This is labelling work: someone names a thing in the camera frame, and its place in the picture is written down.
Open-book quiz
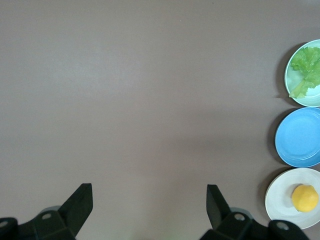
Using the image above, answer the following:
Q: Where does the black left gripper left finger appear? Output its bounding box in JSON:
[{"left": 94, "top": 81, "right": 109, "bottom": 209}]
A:
[{"left": 0, "top": 183, "right": 94, "bottom": 240}]

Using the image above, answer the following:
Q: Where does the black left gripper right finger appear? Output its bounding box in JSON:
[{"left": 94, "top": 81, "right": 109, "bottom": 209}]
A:
[{"left": 199, "top": 184, "right": 310, "bottom": 240}]

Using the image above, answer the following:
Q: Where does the yellow lemon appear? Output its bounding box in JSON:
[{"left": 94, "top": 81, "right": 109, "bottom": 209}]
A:
[{"left": 291, "top": 184, "right": 320, "bottom": 213}]

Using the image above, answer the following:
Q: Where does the green lettuce leaf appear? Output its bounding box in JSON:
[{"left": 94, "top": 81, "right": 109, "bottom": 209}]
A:
[{"left": 289, "top": 46, "right": 320, "bottom": 99}]

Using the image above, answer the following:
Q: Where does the beige round plate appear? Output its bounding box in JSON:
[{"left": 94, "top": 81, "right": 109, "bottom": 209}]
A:
[{"left": 264, "top": 167, "right": 320, "bottom": 230}]

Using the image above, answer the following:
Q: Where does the blue round plate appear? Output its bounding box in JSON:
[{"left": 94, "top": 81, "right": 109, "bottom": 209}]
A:
[{"left": 274, "top": 107, "right": 320, "bottom": 168}]

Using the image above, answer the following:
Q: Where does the brown table cover mat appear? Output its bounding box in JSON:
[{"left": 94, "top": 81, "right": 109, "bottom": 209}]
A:
[{"left": 0, "top": 0, "right": 320, "bottom": 240}]

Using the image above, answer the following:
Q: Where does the pale green round plate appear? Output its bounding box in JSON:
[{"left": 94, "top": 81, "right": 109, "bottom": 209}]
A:
[{"left": 284, "top": 39, "right": 320, "bottom": 108}]

